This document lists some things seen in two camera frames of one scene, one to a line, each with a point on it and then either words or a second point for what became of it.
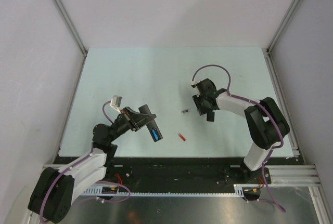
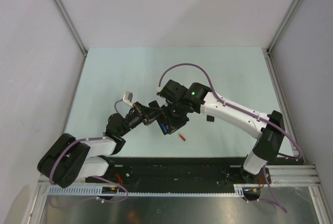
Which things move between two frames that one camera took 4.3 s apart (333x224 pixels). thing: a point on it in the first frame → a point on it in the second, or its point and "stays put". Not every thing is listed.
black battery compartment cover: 210,116 stays put
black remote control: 152,125 → 161,120
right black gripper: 202,110 → 173,124
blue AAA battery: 155,134 → 164,127
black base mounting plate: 183,171 stays put
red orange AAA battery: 182,137 stays put
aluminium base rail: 294,175 stays put
